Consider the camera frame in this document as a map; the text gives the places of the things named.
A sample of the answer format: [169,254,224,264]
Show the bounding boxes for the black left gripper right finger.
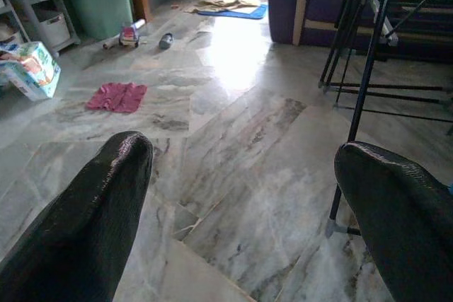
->
[333,140,453,302]

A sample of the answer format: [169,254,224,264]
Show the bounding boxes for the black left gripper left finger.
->
[0,130,154,302]

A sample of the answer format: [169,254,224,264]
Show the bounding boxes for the pink floor cloth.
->
[84,81,148,114]

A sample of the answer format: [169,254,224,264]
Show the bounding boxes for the diaper package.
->
[0,40,62,102]

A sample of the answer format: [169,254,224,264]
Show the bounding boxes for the black clothes drying rack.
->
[317,0,453,239]

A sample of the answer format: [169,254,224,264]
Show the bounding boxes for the pink white toy truck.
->
[118,25,141,48]

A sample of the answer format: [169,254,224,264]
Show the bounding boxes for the grey slipper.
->
[158,32,174,50]

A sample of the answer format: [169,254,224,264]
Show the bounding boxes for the green cabinet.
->
[59,0,137,41]

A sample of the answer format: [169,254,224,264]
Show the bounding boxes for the grey shelf unit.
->
[0,0,81,59]

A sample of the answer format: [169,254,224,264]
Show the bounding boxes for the purple sofa with beige trim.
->
[268,0,453,62]

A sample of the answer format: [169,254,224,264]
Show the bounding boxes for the blue floor mat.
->
[196,3,269,20]

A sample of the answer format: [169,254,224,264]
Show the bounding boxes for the beige cloth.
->
[183,0,263,13]

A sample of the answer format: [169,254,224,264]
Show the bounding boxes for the brown wooden post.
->
[129,0,154,23]

